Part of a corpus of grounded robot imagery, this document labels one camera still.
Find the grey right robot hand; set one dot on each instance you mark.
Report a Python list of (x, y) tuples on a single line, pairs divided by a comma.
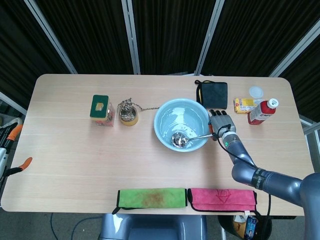
[(222, 122)]

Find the silver metal ladle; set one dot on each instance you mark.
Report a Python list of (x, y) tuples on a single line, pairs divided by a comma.
[(178, 141)]

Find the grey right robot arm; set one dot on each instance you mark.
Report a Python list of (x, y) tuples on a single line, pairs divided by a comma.
[(275, 182)]

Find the light blue plastic basin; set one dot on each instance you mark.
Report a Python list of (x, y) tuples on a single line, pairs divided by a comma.
[(165, 112)]

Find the yellow snack packet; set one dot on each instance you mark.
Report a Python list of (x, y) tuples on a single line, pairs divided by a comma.
[(243, 105)]

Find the dark green folded cloth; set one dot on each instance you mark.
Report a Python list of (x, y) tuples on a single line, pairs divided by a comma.
[(215, 95)]

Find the red bottle with white label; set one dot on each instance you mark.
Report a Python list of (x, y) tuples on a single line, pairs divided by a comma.
[(260, 113)]

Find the white round lid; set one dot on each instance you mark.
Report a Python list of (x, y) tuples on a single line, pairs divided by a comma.
[(256, 92)]

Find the pink microfibre towel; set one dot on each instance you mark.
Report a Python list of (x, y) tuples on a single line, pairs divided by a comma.
[(222, 198)]

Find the yellow tape roll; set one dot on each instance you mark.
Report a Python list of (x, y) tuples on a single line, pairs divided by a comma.
[(130, 122)]

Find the black waste bin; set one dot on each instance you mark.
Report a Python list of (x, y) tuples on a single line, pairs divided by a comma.
[(226, 226)]

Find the green microfibre towel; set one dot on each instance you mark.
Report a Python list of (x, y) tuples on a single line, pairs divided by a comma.
[(150, 197)]

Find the blue drink can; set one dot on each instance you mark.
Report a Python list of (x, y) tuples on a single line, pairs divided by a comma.
[(251, 226)]

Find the clear box with orange items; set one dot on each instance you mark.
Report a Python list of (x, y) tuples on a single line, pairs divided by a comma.
[(112, 118)]

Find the grey robot torso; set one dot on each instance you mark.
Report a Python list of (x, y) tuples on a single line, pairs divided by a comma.
[(152, 227)]

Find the white partition post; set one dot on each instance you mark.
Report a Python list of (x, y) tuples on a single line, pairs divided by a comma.
[(295, 48), (131, 35), (209, 35), (50, 35)]

